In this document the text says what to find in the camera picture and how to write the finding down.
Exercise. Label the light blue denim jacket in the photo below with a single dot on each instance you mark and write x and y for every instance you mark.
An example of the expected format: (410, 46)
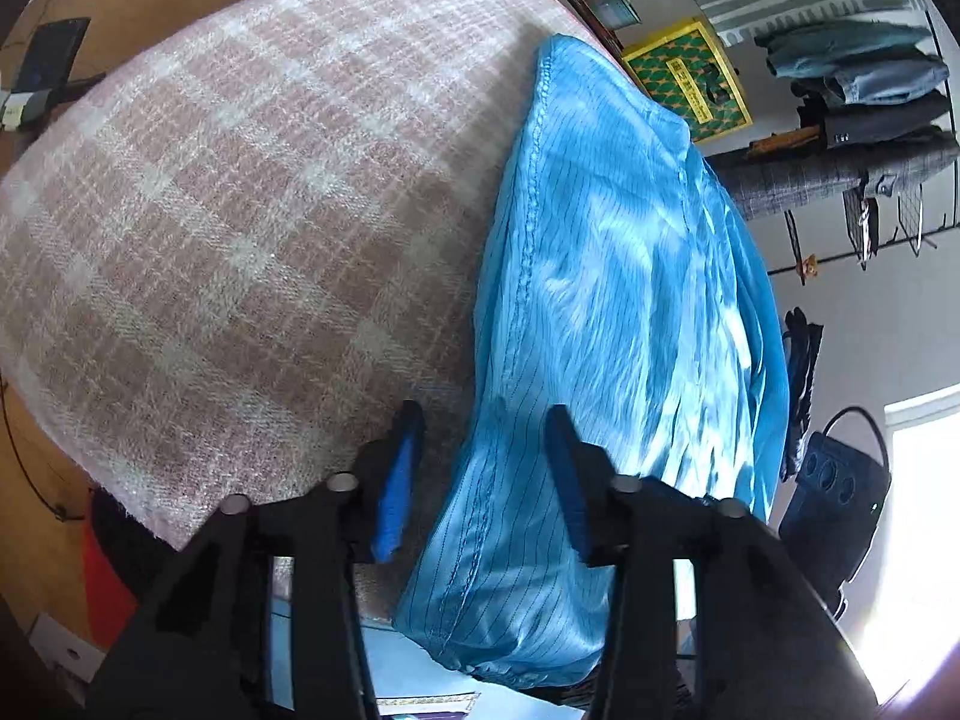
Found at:
(885, 82)

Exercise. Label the red cloth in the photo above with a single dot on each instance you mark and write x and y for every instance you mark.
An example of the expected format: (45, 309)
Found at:
(105, 585)

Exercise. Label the dark blazer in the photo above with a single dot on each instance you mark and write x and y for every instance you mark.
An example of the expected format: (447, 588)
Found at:
(877, 124)

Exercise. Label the grey checked coat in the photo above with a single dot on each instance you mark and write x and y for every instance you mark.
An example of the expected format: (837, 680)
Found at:
(810, 176)

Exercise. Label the blue pinstriped garment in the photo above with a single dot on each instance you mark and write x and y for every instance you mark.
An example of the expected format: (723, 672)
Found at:
(622, 277)

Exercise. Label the pink white plaid blanket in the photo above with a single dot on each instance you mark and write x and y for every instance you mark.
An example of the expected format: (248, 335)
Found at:
(225, 240)

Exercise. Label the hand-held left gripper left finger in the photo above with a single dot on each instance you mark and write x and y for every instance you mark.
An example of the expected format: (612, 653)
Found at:
(397, 487)

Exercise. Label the black metal clothes rack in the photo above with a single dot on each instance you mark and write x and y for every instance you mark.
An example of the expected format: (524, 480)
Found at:
(911, 206)

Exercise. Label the black phone on stand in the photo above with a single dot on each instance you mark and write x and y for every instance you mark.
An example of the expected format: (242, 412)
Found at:
(52, 52)

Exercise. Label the black bag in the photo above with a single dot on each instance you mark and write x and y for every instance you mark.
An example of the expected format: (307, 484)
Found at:
(127, 540)

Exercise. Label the small hanging pouch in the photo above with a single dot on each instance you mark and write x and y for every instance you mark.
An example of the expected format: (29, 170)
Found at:
(868, 229)

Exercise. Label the potted plant in teal pot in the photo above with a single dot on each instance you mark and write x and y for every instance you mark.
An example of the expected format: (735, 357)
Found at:
(613, 7)

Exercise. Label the dark teal denim jacket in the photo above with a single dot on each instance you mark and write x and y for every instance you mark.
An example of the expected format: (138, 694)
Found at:
(840, 41)

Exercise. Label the black garment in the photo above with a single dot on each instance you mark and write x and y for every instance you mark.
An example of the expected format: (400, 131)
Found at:
(802, 375)

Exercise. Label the yellow green patterned bag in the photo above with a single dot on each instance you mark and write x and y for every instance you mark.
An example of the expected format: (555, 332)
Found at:
(690, 82)

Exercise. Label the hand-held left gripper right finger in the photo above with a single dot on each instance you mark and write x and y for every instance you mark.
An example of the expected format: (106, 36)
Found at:
(566, 480)

